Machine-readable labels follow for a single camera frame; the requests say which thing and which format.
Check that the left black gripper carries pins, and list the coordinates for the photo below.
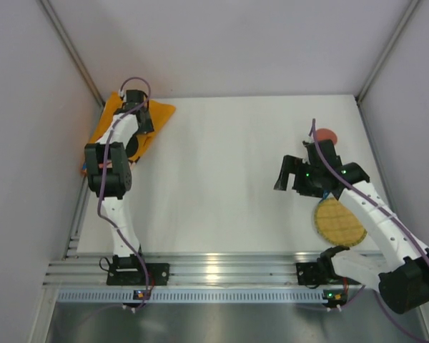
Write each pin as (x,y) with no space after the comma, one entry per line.
(143,119)

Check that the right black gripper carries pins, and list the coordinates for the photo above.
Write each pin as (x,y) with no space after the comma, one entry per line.
(297,175)

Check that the orange Mickey Mouse placemat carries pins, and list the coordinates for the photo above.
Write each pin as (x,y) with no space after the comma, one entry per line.
(160,114)

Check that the pink plastic cup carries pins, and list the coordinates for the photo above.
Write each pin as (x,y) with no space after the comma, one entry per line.
(326,134)

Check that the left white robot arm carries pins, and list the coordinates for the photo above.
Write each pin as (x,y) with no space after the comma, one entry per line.
(109,174)

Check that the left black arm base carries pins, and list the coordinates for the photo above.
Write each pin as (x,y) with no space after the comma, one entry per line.
(128,271)

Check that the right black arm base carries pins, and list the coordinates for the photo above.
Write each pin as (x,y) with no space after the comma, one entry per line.
(315,274)

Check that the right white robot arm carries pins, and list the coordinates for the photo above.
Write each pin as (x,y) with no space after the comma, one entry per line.
(403,280)

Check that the yellow round plate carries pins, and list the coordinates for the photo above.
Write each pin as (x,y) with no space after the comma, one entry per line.
(338,225)

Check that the perforated grey cable duct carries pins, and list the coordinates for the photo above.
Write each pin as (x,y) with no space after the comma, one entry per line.
(201,296)

